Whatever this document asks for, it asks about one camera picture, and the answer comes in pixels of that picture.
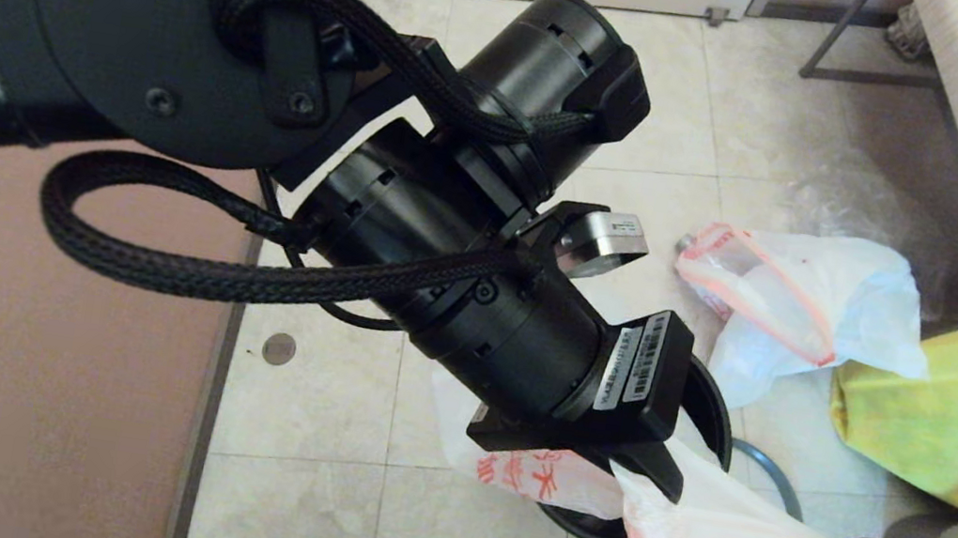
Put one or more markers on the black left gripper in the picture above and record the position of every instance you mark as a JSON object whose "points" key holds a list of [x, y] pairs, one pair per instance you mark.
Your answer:
{"points": [[659, 400]]}

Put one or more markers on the used trash bag red print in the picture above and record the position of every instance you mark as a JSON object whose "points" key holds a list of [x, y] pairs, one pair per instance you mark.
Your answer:
{"points": [[855, 297]]}

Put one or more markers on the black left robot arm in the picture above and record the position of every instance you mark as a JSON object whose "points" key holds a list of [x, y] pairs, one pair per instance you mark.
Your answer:
{"points": [[99, 13]]}

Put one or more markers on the black round trash bin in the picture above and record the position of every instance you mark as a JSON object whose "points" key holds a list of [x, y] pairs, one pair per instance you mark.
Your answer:
{"points": [[710, 408]]}

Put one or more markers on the yellow fabric bag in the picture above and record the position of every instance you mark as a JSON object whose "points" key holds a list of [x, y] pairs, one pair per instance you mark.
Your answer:
{"points": [[942, 414]]}

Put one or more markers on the clear plastic bag dark contents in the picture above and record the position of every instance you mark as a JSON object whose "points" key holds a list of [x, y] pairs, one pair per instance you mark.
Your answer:
{"points": [[859, 207]]}

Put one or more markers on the round metal floor socket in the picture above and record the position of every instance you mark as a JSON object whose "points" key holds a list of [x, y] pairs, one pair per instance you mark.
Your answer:
{"points": [[279, 348]]}

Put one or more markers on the small metal door stop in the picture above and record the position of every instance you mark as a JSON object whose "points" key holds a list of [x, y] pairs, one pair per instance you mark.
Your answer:
{"points": [[716, 18]]}

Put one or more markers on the grey patterned slipper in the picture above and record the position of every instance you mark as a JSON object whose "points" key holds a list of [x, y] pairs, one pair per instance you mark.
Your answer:
{"points": [[908, 34]]}

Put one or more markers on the grey metal frame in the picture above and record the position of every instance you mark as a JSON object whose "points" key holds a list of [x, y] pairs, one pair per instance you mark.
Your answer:
{"points": [[859, 78]]}

